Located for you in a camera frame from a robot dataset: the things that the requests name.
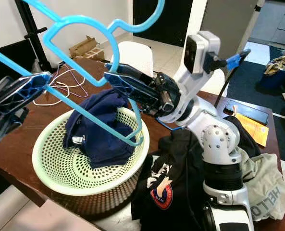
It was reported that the white shell chair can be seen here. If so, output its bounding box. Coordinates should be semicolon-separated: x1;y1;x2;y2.
111;41;155;73

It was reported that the black printed shirt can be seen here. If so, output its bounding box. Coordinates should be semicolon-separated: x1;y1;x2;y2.
130;115;265;231

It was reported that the teal plastic hanger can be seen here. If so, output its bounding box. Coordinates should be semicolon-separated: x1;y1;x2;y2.
0;0;164;147

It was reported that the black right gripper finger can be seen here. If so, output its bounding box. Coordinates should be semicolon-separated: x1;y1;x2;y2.
105;64;162;94
106;75;164;116

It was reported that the black tablet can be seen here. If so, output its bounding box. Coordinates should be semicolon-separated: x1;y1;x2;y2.
224;99;270;126

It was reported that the navy blue shirt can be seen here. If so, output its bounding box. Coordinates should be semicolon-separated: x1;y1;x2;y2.
63;88;138;169

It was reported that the pale green plastic basket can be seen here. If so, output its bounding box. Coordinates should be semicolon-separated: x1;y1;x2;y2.
32;106;150;197

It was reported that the thin purple hanger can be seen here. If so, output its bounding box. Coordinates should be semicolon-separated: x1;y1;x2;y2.
53;63;104;88

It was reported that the orange envelope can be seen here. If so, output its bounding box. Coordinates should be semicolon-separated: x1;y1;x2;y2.
234;113;270;147

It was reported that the grey drawer cabinet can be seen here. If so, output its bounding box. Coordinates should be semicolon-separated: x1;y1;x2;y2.
248;0;285;46

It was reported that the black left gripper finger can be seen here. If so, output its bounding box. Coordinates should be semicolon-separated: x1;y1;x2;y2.
0;73;52;103
0;79;50;114

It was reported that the grey-green shirt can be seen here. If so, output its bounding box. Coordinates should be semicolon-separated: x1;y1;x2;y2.
238;153;285;222

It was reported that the small cardboard box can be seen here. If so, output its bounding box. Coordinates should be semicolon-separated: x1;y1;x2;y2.
69;36;99;58

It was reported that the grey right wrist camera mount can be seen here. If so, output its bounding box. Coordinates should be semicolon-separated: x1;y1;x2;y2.
171;30;222;123

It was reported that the dark wooden dining table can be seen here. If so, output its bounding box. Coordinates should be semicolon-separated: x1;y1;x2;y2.
0;58;285;207

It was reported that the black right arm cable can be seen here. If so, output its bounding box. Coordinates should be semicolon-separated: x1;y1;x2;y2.
213;47;252;109

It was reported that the black metal stand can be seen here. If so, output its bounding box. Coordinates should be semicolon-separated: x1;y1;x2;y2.
15;0;54;73

